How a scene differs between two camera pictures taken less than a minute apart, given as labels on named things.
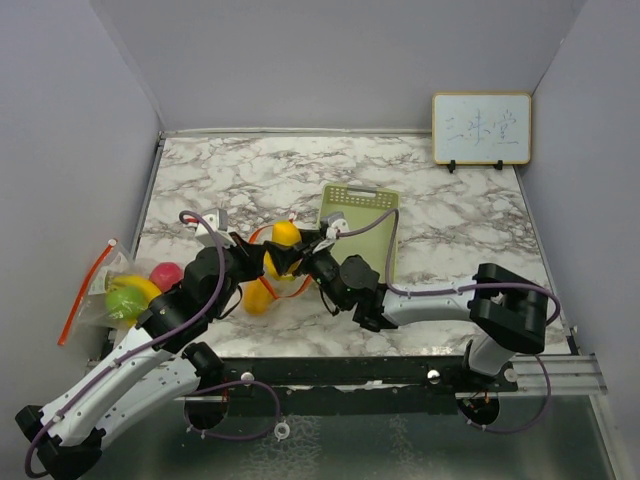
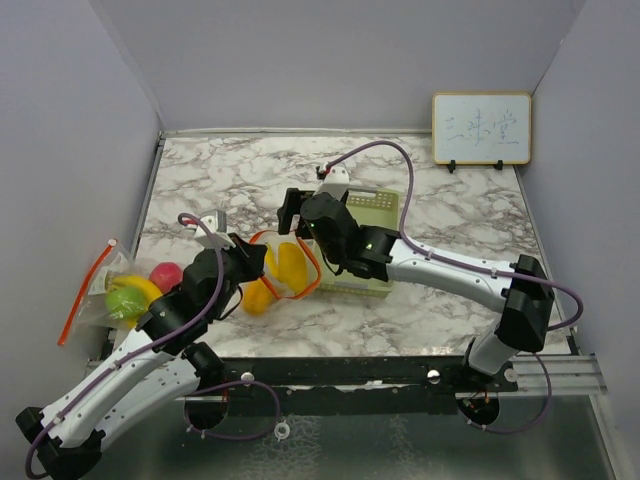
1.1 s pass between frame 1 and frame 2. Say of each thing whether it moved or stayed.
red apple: stayed
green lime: stayed
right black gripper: moved
